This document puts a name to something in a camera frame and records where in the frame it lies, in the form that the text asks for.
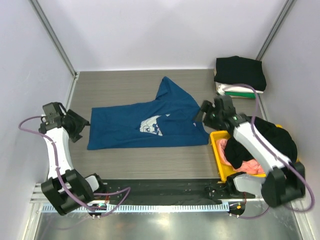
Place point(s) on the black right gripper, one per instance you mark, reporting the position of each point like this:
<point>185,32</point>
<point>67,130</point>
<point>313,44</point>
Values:
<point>207,106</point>

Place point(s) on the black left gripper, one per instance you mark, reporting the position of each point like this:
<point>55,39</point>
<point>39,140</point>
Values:
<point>80,122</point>

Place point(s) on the blue t shirt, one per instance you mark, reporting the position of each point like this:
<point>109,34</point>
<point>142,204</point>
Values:
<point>166,121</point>

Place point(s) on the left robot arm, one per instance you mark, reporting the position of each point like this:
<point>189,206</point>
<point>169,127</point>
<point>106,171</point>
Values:
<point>65,188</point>

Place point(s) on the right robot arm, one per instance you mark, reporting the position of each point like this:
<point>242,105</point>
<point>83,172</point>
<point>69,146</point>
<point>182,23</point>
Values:
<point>275,165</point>

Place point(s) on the folded white t shirt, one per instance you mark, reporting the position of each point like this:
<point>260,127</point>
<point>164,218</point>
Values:
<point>233,88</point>

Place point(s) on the folded green t shirt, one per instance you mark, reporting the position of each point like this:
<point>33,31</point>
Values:
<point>246,95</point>

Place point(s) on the folded black t shirt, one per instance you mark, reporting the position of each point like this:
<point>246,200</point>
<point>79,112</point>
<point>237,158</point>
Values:
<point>240,70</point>

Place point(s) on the black crumpled t shirt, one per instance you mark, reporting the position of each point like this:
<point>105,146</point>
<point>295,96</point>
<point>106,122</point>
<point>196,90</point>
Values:
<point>278,137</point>

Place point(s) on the yellow plastic bin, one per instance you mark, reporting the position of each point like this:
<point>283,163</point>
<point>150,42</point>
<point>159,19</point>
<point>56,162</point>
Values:
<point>225,169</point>

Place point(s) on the pink crumpled t shirt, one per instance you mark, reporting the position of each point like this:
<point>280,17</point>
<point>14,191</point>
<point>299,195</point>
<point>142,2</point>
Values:
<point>236,157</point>

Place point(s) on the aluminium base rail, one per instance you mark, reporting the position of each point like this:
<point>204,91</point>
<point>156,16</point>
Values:
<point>274,193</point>

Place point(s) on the left aluminium frame post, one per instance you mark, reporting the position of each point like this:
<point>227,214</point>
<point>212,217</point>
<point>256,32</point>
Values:
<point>52,35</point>

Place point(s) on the aluminium frame post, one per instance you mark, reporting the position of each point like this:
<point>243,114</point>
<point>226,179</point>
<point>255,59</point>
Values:
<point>52,35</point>
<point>280,19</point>

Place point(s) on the white slotted cable duct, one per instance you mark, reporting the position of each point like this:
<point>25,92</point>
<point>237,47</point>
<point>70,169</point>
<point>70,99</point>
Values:
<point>224,207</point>

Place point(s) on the right aluminium frame post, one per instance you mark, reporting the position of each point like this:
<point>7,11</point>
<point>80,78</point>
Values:
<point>280,19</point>

